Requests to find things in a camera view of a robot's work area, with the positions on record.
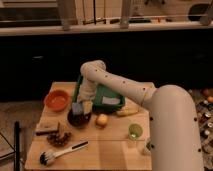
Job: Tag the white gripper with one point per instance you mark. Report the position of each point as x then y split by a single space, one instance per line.
87 92

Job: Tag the grey-blue sponge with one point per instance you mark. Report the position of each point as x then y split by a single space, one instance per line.
77 108

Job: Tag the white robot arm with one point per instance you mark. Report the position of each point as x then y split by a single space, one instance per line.
174 129

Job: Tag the dark purple bowl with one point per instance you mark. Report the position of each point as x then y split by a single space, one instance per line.
78 121

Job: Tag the orange bowl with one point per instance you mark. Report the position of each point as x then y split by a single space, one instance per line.
57 100

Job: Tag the green dish rack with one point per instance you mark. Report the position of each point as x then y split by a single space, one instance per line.
101 91

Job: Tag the white cloth in rack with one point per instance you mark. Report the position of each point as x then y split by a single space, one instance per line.
110 101

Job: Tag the yellow apple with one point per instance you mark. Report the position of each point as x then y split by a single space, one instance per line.
102 120

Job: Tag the bunch of dark grapes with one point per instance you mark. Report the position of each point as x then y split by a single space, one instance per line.
56 140

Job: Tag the green plastic cup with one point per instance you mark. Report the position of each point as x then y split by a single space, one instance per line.
135 131

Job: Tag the white dish brush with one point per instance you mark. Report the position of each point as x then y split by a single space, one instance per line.
48 157

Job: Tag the small pale jar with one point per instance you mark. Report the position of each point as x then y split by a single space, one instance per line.
147 148

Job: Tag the black metal stand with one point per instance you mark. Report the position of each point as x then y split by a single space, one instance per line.
15 147

